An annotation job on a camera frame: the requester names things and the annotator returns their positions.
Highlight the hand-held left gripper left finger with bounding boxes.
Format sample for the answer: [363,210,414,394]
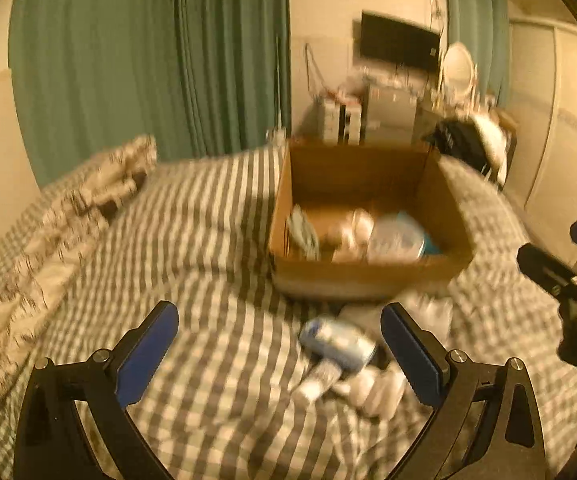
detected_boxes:
[13,301,179,480]

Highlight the grey cabinet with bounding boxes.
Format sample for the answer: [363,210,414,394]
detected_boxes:
[363,82,419,145]

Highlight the patterned white brown quilt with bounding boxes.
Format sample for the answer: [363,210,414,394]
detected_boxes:
[0,134,159,413]

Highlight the white wardrobe door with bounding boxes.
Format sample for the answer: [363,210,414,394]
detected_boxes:
[507,16,577,241]

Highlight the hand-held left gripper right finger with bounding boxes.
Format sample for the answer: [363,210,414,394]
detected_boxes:
[381,303,547,480]

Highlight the grey white checked blanket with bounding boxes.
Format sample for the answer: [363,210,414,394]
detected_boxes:
[0,146,577,480]

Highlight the patterned green white packet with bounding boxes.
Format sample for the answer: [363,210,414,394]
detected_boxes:
[287,205,322,262]

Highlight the white storage shelf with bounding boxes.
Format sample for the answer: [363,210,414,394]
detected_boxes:
[321,96,364,143]

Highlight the white plastic bottles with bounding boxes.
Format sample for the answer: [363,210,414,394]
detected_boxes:
[333,362,411,418]

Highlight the blue and white packet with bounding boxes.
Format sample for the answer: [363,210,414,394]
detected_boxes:
[299,316,378,373]

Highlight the small white bottle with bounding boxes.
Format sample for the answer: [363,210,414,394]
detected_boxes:
[292,360,343,403]

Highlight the round white mirror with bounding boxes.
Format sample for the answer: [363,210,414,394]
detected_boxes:
[441,42,474,92]

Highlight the round blue white container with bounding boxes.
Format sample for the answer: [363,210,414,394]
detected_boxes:
[367,212,441,264]

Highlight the black bag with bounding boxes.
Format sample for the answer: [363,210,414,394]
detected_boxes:
[422,118,491,173]

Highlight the brown cardboard box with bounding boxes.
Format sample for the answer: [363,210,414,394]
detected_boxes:
[267,136,477,302]

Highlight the black wall television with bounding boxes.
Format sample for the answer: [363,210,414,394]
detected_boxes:
[360,11,442,72]

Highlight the wide green curtain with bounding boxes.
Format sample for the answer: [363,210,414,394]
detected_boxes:
[9,0,292,187]

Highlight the narrow green curtain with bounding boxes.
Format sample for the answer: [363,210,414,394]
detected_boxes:
[442,0,511,109]

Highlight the beige bottle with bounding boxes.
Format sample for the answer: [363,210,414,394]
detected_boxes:
[329,209,375,263]

